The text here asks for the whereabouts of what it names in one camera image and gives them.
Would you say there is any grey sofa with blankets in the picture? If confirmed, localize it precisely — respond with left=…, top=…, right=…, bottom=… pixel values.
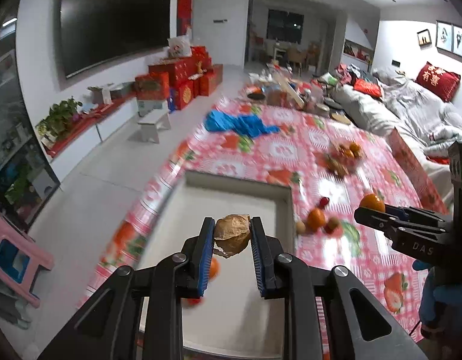
left=331, top=68, right=462, bottom=158

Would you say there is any blue crumpled cloth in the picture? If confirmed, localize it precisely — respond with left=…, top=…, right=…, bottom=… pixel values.
left=204, top=110, right=280, bottom=138

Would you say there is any red embroidered cushion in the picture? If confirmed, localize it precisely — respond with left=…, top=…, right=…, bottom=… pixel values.
left=416, top=62, right=461, bottom=102

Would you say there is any small yellow round fruit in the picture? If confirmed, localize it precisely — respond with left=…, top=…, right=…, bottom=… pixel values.
left=295, top=221, right=306, bottom=235

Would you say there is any red gift boxes stack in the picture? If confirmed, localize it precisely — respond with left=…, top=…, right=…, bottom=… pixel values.
left=135, top=46, right=224, bottom=111

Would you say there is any glass fruit bowl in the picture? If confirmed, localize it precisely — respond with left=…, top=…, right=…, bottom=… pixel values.
left=328, top=140, right=367, bottom=174

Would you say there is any red cherry tomato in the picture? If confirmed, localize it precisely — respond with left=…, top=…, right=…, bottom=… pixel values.
left=318, top=197, right=330, bottom=210

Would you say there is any pink plastic stool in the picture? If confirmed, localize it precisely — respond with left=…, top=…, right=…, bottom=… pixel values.
left=0, top=214, right=55, bottom=309

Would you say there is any orange mandarin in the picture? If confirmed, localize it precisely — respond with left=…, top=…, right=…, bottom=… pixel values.
left=209, top=258, right=220, bottom=280
left=359, top=193, right=385, bottom=213
left=306, top=207, right=327, bottom=233

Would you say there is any black wall television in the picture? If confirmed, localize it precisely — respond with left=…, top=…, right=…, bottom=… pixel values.
left=59, top=0, right=171, bottom=78

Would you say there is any orange mandarin in tray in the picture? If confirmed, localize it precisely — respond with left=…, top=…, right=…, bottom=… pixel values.
left=209, top=258, right=220, bottom=280

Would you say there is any grey white tray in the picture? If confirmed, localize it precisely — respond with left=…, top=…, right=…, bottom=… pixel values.
left=138, top=171, right=295, bottom=359

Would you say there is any blue gloved hand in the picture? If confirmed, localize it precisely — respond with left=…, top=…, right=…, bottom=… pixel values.
left=412, top=260, right=462, bottom=341

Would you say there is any dried husk fruit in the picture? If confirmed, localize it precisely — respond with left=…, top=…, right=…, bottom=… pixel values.
left=213, top=214, right=250, bottom=258

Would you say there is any pink strawberry tablecloth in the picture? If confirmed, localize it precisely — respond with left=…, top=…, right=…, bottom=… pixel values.
left=86, top=98, right=447, bottom=339

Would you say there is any green potted plant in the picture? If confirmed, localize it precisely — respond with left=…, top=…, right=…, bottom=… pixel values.
left=36, top=97, right=83, bottom=139

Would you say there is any red tomato in tray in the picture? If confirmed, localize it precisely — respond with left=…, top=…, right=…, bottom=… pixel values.
left=182, top=297, right=204, bottom=308

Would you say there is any white small stool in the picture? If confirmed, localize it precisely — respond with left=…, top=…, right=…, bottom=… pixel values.
left=137, top=109, right=171, bottom=144

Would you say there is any brown kiwi fruit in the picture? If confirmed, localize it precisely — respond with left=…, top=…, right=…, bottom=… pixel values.
left=323, top=217, right=341, bottom=235

